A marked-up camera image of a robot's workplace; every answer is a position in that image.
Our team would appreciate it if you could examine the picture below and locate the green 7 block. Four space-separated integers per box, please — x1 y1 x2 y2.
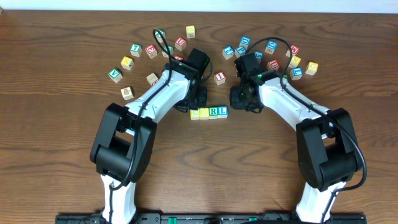
130 44 142 57

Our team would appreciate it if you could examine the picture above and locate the left black cable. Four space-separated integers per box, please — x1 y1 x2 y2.
107 28 214 223

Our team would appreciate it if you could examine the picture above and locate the red A block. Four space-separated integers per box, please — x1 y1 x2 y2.
174 55 183 60

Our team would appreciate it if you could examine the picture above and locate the green J block top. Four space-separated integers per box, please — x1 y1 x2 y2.
155 29 166 43

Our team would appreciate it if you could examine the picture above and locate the red I block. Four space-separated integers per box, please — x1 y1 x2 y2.
214 71 226 85

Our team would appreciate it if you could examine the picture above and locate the red E block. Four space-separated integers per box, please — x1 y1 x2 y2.
145 45 158 58

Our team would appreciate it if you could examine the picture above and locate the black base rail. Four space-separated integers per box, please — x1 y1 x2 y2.
55 212 368 224

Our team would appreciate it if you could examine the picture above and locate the yellow K block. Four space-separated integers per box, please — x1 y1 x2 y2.
121 57 134 70

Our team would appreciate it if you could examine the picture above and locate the plain picture block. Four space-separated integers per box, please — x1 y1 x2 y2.
121 86 134 101

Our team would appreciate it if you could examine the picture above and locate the yellow block far right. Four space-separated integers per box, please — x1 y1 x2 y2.
305 62 318 75

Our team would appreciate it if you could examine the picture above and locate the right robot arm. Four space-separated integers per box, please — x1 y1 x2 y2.
230 53 366 223

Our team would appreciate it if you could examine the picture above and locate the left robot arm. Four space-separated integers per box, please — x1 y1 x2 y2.
90 49 210 223

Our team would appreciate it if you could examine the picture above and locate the green Z block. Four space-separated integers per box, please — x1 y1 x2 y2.
162 46 174 58

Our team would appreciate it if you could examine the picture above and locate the red U block left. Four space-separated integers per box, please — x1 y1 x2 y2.
175 37 187 51

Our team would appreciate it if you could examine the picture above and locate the yellow O block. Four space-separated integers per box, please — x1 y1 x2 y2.
199 108 210 119

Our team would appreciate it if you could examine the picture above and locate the green R block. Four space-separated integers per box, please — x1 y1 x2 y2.
209 107 218 119

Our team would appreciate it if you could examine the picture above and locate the blue l block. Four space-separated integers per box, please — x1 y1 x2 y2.
289 67 303 80
218 106 228 119

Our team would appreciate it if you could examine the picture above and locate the right black cable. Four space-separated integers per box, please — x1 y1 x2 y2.
245 37 368 223

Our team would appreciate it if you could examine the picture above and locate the blue 5 block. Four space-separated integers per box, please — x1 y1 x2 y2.
254 51 264 62

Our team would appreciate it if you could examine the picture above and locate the green V block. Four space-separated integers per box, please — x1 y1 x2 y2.
108 68 123 83

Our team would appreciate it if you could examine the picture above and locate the red M block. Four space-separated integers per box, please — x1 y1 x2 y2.
285 45 300 57

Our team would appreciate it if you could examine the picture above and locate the blue 2 block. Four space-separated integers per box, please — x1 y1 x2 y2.
222 46 234 60

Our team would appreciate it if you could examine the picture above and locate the black cable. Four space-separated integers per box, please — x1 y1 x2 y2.
245 37 368 223
107 28 214 223

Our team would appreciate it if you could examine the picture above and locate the yellow block top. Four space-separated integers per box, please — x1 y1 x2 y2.
186 26 196 39

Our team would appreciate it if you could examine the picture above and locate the red U block right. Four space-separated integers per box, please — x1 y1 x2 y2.
267 60 280 70

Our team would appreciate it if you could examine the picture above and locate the blue P block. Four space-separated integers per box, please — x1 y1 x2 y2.
234 46 246 58

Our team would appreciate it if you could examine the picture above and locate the white red-sided block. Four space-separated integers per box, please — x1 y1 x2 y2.
146 73 159 86

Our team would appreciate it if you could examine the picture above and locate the blue D block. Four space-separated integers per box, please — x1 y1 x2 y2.
239 36 251 49

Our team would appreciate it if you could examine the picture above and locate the red u block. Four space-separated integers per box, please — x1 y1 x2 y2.
267 60 280 70
175 37 187 51

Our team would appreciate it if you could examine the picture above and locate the yellow C block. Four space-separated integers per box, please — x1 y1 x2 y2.
190 110 200 120

